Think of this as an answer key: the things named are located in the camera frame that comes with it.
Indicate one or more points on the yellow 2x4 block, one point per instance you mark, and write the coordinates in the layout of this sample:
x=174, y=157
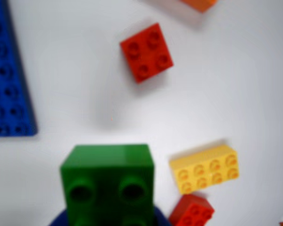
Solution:
x=205, y=169

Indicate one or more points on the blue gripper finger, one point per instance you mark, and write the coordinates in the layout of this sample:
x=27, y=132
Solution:
x=161, y=217
x=59, y=219

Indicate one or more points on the blue 8x8 stud baseplate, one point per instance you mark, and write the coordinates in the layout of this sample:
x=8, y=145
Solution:
x=4, y=77

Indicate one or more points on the green 2x4 block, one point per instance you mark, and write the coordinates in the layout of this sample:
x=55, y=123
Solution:
x=106, y=183

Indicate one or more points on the red 2x2 block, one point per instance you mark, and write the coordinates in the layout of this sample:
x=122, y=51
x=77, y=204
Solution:
x=146, y=53
x=193, y=212

